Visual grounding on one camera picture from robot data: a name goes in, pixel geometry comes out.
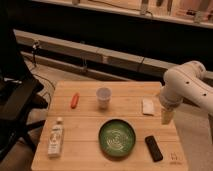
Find white sponge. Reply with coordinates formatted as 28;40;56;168
142;98;155;115

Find black remote control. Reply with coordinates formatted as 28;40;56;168
145;136;163;162

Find black floor cable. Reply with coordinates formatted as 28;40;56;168
23;54;56;101

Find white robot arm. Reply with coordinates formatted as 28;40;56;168
159;61;213;124

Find black office chair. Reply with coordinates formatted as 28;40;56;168
0;21;48;162

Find green patterned plate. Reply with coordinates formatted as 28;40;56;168
98;119;136;158

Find orange carrot toy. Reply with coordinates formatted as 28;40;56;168
71;93;79;109

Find wooden table board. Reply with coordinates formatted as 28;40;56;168
32;81;188;171

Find white lotion bottle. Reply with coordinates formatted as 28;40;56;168
47;117;64;158

